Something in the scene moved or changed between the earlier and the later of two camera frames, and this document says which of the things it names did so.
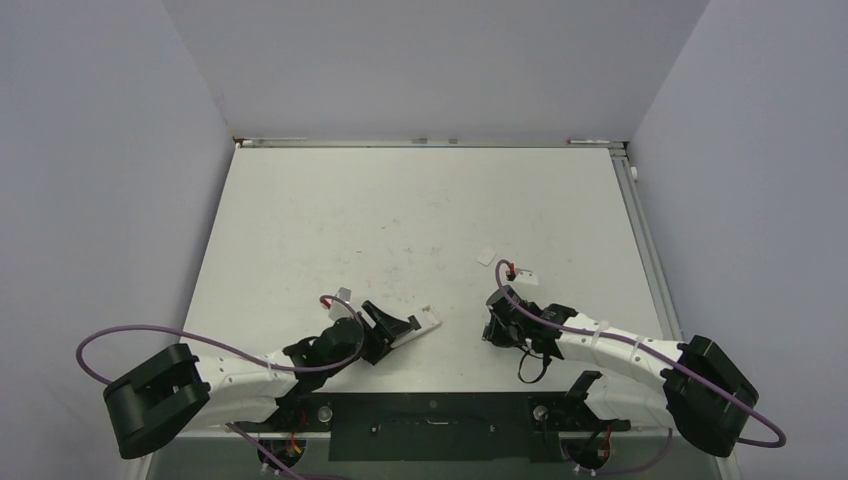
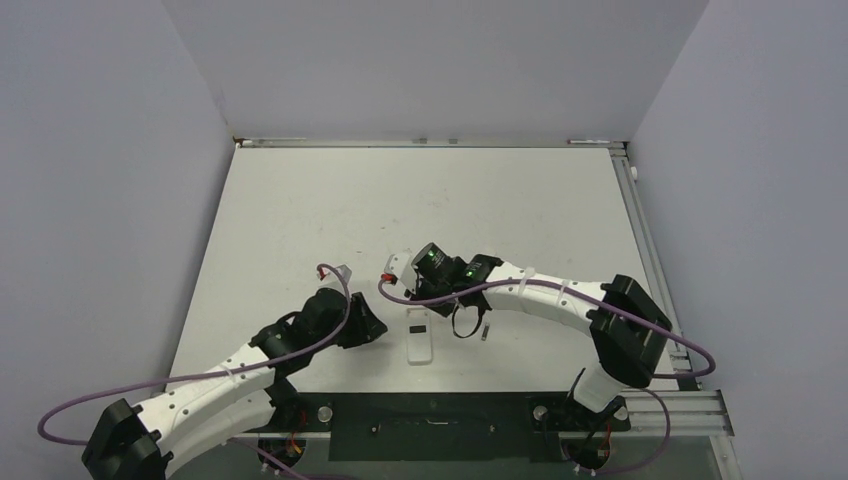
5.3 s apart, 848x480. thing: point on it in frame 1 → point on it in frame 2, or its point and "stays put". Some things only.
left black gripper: [386, 329] → [365, 326]
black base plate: [438, 427] stays put
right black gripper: [499, 336] → [420, 287]
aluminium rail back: [426, 143] stays put
